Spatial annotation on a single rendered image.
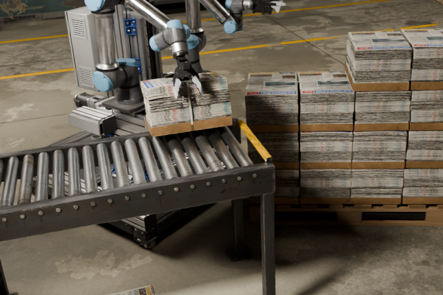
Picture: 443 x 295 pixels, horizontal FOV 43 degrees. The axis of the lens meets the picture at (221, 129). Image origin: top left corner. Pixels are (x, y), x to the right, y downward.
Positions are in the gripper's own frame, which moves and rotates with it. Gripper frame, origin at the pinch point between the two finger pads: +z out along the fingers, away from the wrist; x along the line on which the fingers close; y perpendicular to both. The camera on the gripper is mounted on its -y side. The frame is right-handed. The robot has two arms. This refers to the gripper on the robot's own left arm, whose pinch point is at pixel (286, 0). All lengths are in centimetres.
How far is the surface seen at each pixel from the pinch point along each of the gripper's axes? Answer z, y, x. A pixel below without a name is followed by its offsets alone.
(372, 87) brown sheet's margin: 50, 32, 42
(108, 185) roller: -53, 24, 149
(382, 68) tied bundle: 54, 23, 39
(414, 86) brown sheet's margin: 71, 33, 39
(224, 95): -18, 13, 91
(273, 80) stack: -4.4, 37.4, 27.1
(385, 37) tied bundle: 56, 15, 16
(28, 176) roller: -90, 25, 146
